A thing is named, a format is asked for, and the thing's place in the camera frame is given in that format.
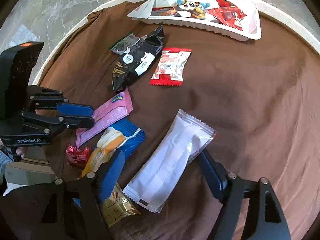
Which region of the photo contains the black cookie snack packet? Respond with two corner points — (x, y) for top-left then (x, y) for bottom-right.
(109, 24), (165, 93)

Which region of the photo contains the gold foil snack packet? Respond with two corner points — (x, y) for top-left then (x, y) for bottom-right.
(101, 183), (140, 227)

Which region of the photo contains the red white fruit candy packet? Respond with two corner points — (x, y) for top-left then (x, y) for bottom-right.
(149, 47), (192, 86)

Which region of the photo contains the white plain snack packet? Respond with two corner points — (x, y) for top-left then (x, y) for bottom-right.
(123, 109), (216, 213)

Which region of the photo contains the green clear seed packet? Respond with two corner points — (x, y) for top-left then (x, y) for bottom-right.
(109, 33), (140, 55)

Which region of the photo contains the small red foil packet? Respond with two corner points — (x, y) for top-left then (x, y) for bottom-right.
(66, 144), (92, 170)

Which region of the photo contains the pink wafer packet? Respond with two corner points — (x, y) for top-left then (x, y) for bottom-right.
(76, 88), (133, 148)

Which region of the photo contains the brown tablecloth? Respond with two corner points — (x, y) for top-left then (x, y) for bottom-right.
(39, 2), (319, 239)

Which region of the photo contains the grey left sleeve forearm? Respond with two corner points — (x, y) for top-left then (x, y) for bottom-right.
(0, 150), (13, 184)

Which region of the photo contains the white red large snack packet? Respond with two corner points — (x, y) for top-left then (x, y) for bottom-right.
(127, 0), (177, 19)

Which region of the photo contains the red chocolate ball packet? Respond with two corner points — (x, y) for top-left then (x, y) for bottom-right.
(205, 0), (246, 31)

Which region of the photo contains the panda cartoon snack packet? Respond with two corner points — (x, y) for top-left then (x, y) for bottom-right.
(161, 0), (210, 20)

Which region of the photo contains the blue yellow cake packet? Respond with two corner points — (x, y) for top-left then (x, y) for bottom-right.
(81, 118), (146, 178)

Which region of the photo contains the left hand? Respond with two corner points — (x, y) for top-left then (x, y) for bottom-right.
(0, 141), (28, 161)

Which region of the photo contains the white ribbed plastic tray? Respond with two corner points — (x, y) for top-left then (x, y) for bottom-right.
(132, 0), (262, 41)

